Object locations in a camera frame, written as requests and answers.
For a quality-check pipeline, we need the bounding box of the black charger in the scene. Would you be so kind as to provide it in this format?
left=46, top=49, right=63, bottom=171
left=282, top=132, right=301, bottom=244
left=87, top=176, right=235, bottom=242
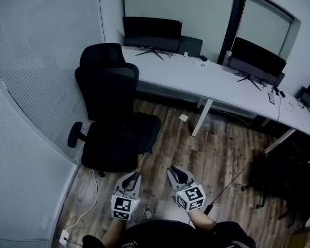
left=272, top=86, right=287, bottom=98

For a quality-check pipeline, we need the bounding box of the black cable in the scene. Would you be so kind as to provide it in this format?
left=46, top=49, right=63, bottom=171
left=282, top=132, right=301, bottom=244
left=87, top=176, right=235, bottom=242
left=203, top=94, right=282, bottom=215

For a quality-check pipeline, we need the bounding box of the black mesh office chair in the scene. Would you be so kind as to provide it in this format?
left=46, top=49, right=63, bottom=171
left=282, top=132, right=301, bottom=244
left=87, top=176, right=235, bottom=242
left=67, top=42, right=162, bottom=177

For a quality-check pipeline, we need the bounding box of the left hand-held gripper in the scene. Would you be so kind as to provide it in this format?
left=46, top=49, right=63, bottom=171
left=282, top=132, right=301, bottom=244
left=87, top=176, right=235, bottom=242
left=111, top=172, right=142, bottom=221

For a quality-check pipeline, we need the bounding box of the white desk leg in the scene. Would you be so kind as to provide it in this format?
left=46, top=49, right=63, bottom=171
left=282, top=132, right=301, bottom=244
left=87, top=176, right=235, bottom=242
left=191, top=98, right=214, bottom=137
left=263, top=127, right=297, bottom=154

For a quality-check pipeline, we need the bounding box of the white roller blind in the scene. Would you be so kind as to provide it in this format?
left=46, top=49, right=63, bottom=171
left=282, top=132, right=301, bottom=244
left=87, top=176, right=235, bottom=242
left=123, top=0, right=236, bottom=61
left=237, top=0, right=295, bottom=59

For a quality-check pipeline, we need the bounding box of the person's left forearm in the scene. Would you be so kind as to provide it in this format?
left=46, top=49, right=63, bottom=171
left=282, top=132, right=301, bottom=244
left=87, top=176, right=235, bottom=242
left=106, top=218, right=128, bottom=243

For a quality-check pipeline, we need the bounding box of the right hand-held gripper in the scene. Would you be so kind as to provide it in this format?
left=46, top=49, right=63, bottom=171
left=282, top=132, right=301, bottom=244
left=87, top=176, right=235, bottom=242
left=166, top=165, right=206, bottom=213

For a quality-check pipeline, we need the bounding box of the cardboard box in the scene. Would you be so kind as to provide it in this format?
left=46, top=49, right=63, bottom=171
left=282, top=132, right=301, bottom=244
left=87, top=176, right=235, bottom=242
left=288, top=224, right=310, bottom=248

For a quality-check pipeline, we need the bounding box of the thin white desk cable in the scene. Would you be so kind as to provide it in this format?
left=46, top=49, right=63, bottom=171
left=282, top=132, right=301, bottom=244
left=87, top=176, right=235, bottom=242
left=285, top=100, right=297, bottom=113

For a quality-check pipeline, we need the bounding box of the person's black shirt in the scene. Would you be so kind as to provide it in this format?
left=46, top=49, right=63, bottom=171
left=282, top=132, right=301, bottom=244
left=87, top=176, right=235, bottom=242
left=82, top=218, right=257, bottom=248

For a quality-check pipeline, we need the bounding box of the white power strip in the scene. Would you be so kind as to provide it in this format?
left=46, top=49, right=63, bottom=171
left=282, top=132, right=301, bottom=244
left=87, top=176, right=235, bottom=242
left=58, top=229, right=71, bottom=245

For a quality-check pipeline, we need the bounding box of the dark grey desk divider panel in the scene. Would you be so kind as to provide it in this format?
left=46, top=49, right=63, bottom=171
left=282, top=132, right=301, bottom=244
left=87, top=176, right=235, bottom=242
left=180, top=35, right=204, bottom=57
left=260, top=72, right=286, bottom=88

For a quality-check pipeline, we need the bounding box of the black swivel chair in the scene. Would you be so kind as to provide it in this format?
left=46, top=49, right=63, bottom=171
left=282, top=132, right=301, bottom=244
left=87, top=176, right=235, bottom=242
left=249, top=135, right=310, bottom=229

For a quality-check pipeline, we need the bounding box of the person's right forearm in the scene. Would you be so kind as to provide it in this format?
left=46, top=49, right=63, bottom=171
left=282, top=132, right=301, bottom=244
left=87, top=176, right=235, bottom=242
left=188, top=210, right=218, bottom=234

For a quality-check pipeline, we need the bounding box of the white floor cable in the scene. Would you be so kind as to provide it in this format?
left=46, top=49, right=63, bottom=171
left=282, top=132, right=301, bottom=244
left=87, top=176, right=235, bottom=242
left=66, top=168, right=99, bottom=232

